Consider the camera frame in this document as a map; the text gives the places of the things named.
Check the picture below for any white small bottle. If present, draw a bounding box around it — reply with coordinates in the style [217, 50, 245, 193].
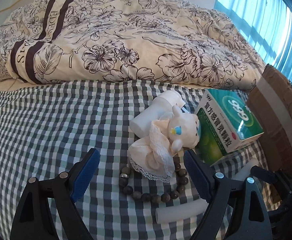
[130, 90, 185, 138]

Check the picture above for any white plush toy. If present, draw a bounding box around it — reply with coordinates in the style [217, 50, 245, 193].
[128, 106, 201, 183]

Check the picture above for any floral patterned duvet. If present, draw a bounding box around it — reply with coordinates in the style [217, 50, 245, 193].
[0, 0, 265, 90]

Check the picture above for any checkered gingham cloth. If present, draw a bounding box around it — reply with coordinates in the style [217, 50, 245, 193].
[0, 80, 272, 240]

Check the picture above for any brown cardboard box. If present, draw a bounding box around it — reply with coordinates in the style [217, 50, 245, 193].
[246, 64, 292, 177]

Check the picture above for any dark bead bracelet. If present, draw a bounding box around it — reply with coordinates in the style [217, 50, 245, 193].
[118, 159, 189, 203]

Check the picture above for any green 999 medicine box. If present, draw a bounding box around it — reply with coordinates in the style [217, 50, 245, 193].
[194, 89, 263, 166]

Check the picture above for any teal window curtain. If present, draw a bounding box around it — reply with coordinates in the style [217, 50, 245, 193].
[214, 0, 292, 83]

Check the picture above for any white foam tube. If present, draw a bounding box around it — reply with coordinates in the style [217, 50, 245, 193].
[155, 158, 259, 224]

